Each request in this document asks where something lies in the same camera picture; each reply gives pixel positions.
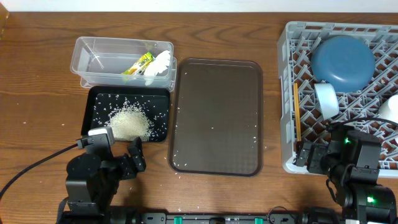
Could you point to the wooden chopstick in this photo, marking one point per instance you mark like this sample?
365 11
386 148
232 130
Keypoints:
298 115
295 109

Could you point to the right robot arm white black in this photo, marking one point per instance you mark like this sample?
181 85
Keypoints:
350 162

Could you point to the yellow green snack wrapper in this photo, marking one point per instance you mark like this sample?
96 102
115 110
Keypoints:
140 65

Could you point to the black waste tray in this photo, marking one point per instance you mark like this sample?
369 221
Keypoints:
96 90

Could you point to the clear plastic waste bin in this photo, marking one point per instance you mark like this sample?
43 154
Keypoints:
102 61

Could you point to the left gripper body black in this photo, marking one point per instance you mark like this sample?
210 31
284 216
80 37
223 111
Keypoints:
127 172

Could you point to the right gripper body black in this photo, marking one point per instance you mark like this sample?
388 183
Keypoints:
319 151

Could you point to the crumpled white tissue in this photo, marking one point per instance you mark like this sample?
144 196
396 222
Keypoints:
159 65

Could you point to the white cup pink inside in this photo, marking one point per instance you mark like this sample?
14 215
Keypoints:
389 109

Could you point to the dark blue plate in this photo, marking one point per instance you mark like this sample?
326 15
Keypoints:
345 62

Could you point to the grey dishwasher rack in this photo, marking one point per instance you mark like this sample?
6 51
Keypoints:
295 47

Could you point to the light blue small bowl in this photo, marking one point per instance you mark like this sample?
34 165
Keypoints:
327 100

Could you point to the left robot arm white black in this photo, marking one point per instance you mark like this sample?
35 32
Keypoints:
93 180

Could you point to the black rail with green clips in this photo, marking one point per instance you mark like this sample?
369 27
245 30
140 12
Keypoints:
217 219

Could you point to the pile of white rice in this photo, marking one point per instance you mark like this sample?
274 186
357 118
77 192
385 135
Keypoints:
132 116

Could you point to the brown serving tray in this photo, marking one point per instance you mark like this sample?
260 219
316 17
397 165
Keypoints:
217 124

